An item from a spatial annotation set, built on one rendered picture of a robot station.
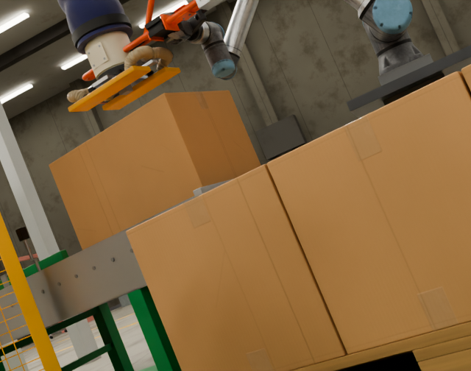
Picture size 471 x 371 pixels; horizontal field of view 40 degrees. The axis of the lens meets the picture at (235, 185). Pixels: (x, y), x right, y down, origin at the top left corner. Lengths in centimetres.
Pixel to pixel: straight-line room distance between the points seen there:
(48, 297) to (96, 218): 32
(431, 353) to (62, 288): 144
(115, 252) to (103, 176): 30
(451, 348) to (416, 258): 17
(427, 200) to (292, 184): 26
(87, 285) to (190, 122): 64
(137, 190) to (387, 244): 119
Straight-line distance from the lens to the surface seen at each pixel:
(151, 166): 217
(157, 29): 237
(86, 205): 239
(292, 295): 131
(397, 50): 274
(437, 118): 116
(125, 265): 214
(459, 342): 123
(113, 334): 319
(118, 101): 260
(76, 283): 230
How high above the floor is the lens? 43
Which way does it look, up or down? 4 degrees up
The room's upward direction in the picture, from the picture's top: 23 degrees counter-clockwise
